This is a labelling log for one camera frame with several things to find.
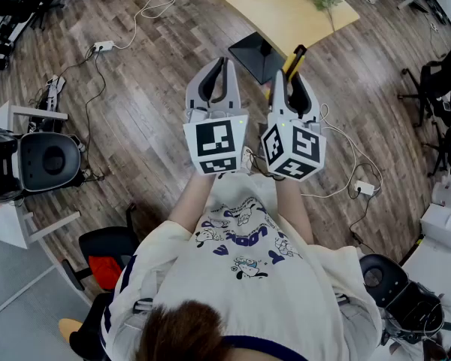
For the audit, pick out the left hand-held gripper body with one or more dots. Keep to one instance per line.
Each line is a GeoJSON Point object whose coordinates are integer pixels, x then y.
{"type": "Point", "coordinates": [214, 141]}

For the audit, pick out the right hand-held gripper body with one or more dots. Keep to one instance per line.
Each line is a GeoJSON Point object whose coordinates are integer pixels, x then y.
{"type": "Point", "coordinates": [297, 149]}

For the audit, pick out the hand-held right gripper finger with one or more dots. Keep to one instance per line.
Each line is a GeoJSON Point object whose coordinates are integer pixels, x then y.
{"type": "Point", "coordinates": [311, 105]}
{"type": "Point", "coordinates": [279, 96]}

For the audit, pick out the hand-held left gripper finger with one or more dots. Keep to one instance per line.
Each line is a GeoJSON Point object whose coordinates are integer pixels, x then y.
{"type": "Point", "coordinates": [236, 88]}
{"type": "Point", "coordinates": [193, 88]}

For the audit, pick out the yellow black tool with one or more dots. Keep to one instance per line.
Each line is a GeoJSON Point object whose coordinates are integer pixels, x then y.
{"type": "Point", "coordinates": [295, 62]}

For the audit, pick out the person's left forearm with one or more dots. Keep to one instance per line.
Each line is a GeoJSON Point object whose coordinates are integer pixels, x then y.
{"type": "Point", "coordinates": [189, 205]}

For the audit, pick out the person's right forearm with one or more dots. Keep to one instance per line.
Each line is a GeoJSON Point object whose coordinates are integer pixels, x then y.
{"type": "Point", "coordinates": [293, 209]}

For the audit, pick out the black square table base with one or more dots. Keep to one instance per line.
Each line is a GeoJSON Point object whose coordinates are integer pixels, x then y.
{"type": "Point", "coordinates": [253, 56]}

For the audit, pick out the person's white shoe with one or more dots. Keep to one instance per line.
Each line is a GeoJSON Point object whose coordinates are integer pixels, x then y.
{"type": "Point", "coordinates": [247, 158]}

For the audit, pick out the white power strip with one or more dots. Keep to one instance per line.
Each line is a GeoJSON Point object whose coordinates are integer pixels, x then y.
{"type": "Point", "coordinates": [104, 46]}
{"type": "Point", "coordinates": [364, 187]}

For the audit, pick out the yellow wooden table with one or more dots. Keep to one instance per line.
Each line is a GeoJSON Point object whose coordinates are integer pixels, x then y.
{"type": "Point", "coordinates": [285, 13]}

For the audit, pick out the white gripper device on floor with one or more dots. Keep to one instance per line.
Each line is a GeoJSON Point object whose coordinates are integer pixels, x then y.
{"type": "Point", "coordinates": [55, 87]}

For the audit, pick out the black chair with red cushion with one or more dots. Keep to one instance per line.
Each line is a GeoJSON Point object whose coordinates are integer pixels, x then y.
{"type": "Point", "coordinates": [105, 246]}

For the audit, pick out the white printed shirt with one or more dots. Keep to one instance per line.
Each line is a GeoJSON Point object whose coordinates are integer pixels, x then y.
{"type": "Point", "coordinates": [248, 295]}

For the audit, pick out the white desk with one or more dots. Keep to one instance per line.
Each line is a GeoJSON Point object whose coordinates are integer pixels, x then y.
{"type": "Point", "coordinates": [439, 273]}
{"type": "Point", "coordinates": [3, 224]}

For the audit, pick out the black chairs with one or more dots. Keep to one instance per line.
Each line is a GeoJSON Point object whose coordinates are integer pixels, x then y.
{"type": "Point", "coordinates": [7, 6]}

